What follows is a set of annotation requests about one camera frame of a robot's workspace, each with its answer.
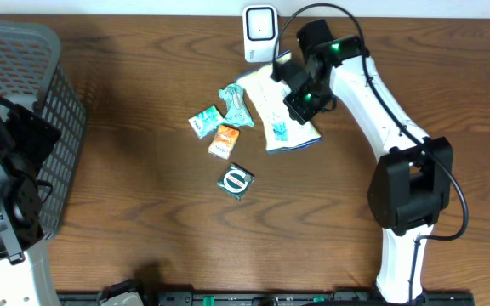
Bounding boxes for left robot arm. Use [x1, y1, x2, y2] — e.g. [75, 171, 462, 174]
[0, 96, 61, 305]

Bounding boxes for yellow chips snack bag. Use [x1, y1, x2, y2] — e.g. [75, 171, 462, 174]
[236, 63, 322, 154]

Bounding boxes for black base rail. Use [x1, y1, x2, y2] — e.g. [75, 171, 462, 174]
[55, 280, 476, 306]

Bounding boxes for dark plastic mesh basket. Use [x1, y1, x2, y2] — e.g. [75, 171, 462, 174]
[0, 17, 88, 242]

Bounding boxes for dark green round-logo packet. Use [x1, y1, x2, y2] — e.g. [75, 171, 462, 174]
[217, 163, 254, 201]

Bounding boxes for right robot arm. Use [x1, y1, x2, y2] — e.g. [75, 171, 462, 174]
[274, 20, 453, 303]

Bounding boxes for orange tissue pack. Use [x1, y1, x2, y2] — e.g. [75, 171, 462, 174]
[208, 125, 240, 160]

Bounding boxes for teal tissue pack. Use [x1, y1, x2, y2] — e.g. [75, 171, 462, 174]
[189, 105, 224, 139]

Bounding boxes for teal wrapper packet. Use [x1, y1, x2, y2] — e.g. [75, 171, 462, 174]
[219, 83, 254, 128]

